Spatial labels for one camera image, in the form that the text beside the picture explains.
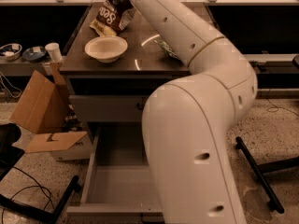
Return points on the brown chip bag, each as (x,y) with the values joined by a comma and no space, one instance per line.
(113,17)

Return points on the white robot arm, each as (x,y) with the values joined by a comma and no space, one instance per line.
(185,121)

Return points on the grey drawer cabinet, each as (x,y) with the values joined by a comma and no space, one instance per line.
(139,70)

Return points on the green chip bag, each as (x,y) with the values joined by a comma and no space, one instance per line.
(165,47)

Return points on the closed upper drawer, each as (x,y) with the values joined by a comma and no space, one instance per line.
(101,108)

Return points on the open lower drawer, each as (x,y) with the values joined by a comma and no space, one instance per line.
(118,188)

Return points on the white bowl on cabinet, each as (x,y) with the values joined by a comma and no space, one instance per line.
(106,49)

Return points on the open cardboard box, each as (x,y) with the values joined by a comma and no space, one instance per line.
(41,110)

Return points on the white paper cup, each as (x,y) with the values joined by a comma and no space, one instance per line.
(53,50)

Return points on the dark blue bowl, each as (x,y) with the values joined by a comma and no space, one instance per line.
(34,54)

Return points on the black stand leg right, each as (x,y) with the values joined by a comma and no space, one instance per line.
(259,170)

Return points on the grey bowl on shelf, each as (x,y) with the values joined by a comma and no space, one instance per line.
(10,52)

